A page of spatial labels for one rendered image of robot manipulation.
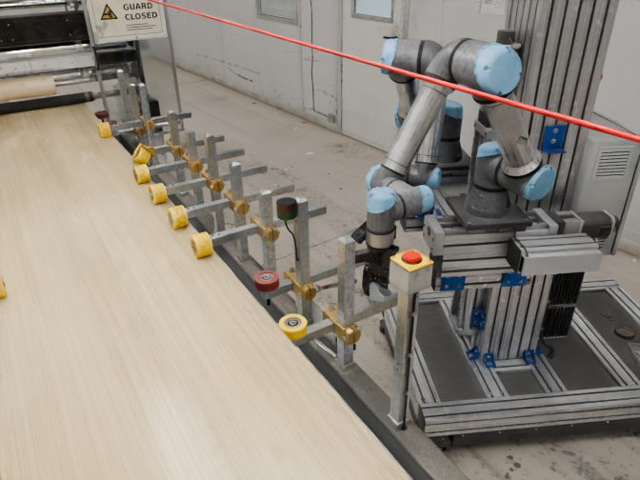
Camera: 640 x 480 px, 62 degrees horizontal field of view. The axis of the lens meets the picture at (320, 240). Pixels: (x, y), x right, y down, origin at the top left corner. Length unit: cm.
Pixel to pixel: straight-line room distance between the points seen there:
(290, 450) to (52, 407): 58
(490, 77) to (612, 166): 85
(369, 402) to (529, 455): 106
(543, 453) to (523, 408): 25
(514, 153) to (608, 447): 145
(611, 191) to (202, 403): 159
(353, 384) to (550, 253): 76
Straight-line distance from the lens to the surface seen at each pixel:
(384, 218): 139
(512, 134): 159
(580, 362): 267
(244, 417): 130
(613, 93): 390
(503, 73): 145
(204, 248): 184
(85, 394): 146
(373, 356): 279
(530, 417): 237
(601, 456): 261
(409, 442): 152
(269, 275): 174
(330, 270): 184
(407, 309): 127
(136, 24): 394
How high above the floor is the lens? 185
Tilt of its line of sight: 30 degrees down
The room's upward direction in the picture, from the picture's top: 1 degrees counter-clockwise
